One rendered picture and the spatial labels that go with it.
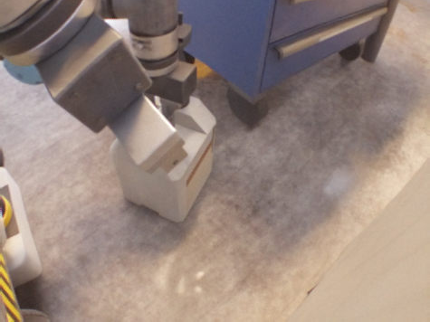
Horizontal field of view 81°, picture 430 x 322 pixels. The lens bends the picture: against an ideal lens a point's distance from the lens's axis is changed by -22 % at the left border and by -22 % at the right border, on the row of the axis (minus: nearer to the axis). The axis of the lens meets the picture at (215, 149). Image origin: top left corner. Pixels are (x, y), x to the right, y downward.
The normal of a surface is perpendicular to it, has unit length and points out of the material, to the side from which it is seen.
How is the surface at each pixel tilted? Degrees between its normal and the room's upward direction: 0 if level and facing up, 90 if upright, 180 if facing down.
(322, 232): 0
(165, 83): 90
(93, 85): 97
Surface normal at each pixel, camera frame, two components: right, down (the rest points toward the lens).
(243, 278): 0.06, -0.63
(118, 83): 0.65, 0.68
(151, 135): -0.17, -0.31
